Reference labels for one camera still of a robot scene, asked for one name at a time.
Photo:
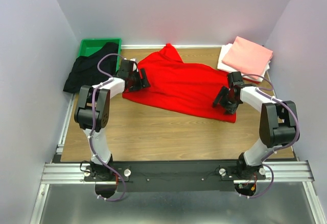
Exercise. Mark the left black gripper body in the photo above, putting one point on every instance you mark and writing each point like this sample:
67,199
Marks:
139,80

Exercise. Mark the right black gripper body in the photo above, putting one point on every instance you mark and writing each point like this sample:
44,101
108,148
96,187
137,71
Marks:
226,97

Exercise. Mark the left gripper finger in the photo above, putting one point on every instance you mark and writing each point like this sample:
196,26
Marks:
144,80
138,86

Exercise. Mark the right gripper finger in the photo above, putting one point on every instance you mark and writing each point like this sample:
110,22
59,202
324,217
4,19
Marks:
221,98
230,110

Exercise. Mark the red t shirt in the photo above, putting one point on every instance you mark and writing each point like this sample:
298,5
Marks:
188,88
251,80

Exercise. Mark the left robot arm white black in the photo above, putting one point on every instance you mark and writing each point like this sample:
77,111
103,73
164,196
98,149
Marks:
92,113

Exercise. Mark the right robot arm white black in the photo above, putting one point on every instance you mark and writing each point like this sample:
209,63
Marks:
278,129

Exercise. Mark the red folded t shirt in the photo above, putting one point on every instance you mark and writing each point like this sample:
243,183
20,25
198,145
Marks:
251,80

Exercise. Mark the pink folded t shirt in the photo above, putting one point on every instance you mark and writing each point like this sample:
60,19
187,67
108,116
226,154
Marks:
248,57

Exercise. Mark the black t shirt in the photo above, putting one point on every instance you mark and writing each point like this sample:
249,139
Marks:
85,71

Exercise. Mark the green plastic bin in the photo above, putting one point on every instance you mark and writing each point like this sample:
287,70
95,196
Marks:
89,46

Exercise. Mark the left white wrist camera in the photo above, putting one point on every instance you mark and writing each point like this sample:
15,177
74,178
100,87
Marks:
132,65

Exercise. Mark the aluminium frame rail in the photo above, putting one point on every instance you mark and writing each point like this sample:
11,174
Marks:
281,171

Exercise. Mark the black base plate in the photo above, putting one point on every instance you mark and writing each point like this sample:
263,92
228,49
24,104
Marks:
173,176

